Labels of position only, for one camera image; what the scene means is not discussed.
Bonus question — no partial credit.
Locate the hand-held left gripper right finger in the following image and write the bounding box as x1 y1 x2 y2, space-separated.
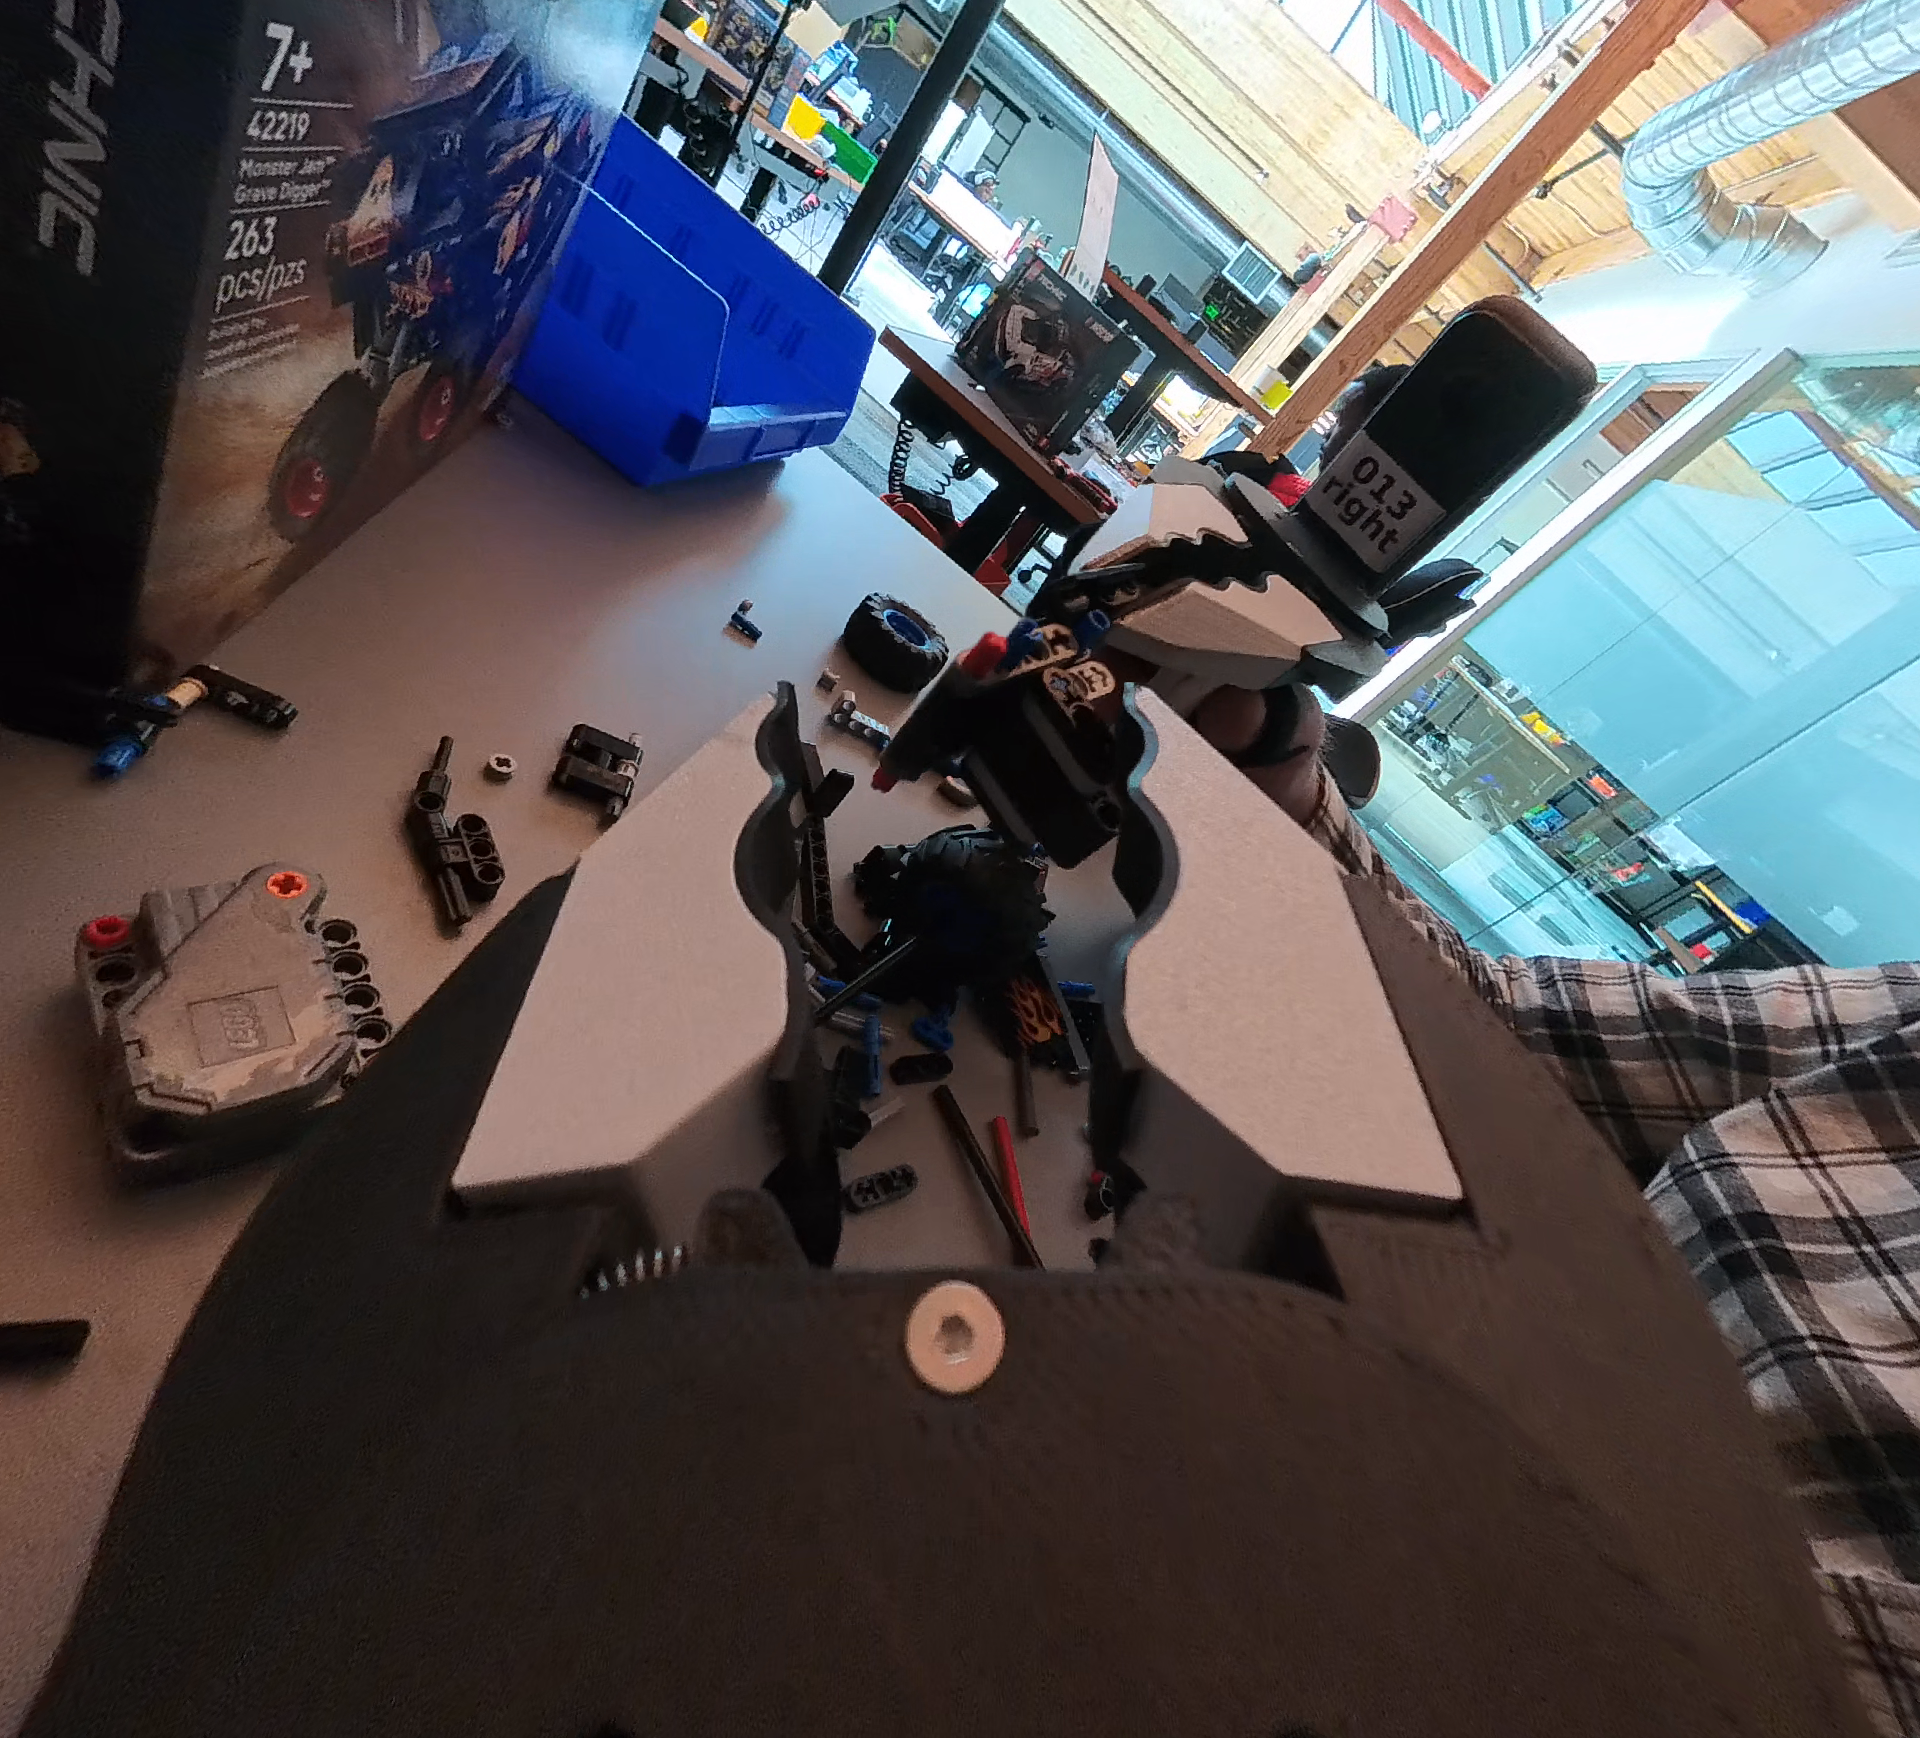
1089 687 1475 1259

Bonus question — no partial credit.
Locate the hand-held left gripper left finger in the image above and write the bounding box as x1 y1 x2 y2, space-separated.
448 681 842 1235

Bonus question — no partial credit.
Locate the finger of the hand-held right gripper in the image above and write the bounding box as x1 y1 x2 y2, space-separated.
1104 562 1357 696
1073 477 1261 599

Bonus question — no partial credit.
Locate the black toy body assembly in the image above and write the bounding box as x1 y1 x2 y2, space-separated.
869 622 1158 876

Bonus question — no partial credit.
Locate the black wheel blue rim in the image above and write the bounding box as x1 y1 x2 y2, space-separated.
844 590 953 693

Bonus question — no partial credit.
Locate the grey toy pull-back motor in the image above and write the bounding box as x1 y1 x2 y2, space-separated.
71 865 395 1186

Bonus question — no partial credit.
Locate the person's right forearm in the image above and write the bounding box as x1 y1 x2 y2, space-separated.
1313 794 1920 1230

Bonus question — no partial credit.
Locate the grey desk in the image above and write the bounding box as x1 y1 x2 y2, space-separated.
0 387 1201 1738

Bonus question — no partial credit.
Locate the person's right hand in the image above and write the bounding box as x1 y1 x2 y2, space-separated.
1210 676 1387 832

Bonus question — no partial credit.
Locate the brown background table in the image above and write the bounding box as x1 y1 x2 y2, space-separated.
869 322 1117 586

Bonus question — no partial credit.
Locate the dark printed box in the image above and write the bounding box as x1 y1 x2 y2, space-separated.
953 247 1147 459

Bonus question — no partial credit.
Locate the black toy pin connector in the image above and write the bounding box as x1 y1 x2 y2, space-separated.
402 735 509 940

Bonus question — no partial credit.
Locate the black blue toy axle piece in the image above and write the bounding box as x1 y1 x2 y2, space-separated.
84 664 300 780

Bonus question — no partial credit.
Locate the black metal pole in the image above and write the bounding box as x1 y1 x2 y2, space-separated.
810 0 1117 299

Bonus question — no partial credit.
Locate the blue plastic bin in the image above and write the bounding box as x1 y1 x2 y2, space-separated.
504 109 881 492

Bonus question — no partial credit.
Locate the person's plaid clothed body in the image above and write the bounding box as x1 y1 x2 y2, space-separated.
1635 1094 1920 1738

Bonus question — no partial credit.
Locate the monster truck toy set box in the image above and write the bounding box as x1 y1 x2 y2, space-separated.
0 0 685 743

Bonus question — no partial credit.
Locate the black toy bracket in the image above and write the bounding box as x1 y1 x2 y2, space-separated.
546 722 647 822

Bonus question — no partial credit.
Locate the silver ventilation duct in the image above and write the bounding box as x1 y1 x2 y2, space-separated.
1620 0 1920 275

